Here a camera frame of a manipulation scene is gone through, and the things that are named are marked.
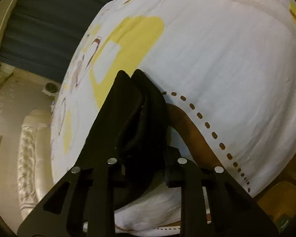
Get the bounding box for small round bedside fan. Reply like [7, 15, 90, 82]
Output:
[42, 82, 58, 96]

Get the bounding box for dark teal curtain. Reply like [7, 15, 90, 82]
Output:
[0, 0, 112, 82]

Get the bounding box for cream tufted leather headboard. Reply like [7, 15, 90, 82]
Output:
[17, 110, 54, 219]

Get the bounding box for white patterned bed sheet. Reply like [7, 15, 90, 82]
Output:
[51, 0, 296, 236]

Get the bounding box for black pants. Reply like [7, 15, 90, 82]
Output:
[76, 68, 185, 210]

